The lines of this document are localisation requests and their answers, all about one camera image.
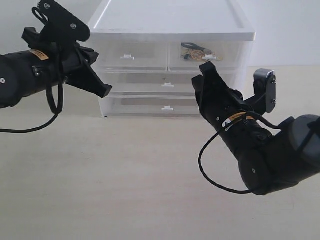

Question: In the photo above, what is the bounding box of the clear plastic tray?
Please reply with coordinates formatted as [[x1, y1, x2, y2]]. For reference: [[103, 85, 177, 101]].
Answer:
[[99, 95, 199, 117], [96, 69, 237, 95]]

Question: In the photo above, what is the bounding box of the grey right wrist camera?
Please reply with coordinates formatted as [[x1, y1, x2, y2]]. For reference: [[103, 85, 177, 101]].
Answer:
[[245, 68, 276, 115]]

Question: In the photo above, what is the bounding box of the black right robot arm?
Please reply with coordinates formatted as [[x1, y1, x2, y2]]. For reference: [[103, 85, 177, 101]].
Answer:
[[191, 62, 320, 196]]

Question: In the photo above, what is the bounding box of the white plastic drawer cabinet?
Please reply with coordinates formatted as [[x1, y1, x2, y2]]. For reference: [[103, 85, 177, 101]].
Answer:
[[86, 0, 256, 119]]

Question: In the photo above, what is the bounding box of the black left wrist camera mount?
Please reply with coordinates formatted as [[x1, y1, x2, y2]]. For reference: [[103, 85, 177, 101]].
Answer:
[[31, 0, 91, 45]]

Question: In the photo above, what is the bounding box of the keychain with black strap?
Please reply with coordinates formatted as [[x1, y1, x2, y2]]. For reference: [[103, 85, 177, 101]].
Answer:
[[180, 42, 223, 62]]

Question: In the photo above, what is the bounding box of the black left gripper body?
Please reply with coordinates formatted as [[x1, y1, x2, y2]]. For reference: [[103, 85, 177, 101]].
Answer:
[[21, 27, 99, 84]]

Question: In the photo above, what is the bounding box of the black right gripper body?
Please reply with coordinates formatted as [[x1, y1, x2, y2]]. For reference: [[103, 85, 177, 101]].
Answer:
[[203, 89, 257, 130]]

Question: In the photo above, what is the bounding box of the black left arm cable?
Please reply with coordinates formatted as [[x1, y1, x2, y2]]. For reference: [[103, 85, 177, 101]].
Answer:
[[0, 42, 67, 134]]

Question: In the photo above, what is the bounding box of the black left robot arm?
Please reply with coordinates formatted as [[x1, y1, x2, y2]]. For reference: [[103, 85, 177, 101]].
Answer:
[[0, 26, 113, 113]]

